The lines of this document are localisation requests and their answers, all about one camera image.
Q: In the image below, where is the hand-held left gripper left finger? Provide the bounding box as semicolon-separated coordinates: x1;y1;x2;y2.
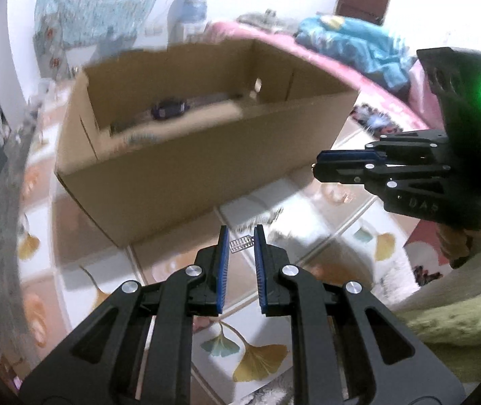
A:
19;224;229;405

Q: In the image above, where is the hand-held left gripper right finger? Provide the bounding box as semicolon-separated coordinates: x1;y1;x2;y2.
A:
253;223;465;405

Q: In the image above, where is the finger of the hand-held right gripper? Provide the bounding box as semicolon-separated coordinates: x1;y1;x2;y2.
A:
315;130;452;167
311;161;481;223

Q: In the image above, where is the small silver comb clip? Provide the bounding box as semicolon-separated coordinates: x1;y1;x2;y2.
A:
229;235;255;254

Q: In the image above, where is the brown cardboard box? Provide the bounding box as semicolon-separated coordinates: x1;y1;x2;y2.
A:
55;38;359;249

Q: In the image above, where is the pink strap digital watch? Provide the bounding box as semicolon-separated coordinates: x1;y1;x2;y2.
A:
151;98;191;119

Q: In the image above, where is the person's right hand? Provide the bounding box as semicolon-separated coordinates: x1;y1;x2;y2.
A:
436;208;481;271

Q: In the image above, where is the blue printed blanket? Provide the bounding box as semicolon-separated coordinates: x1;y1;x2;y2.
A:
295;15;418;91

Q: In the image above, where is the green fluffy garment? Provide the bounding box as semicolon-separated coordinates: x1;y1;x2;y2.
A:
392;291;481;384

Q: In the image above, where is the grey fluffy blanket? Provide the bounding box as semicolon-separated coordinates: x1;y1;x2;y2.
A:
236;8;292;30

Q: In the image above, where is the blue water bottle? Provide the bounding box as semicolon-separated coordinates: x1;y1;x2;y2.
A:
179;0;209;24

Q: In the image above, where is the turquoise patterned curtain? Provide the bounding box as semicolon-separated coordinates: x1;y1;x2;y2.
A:
34;0;174;79

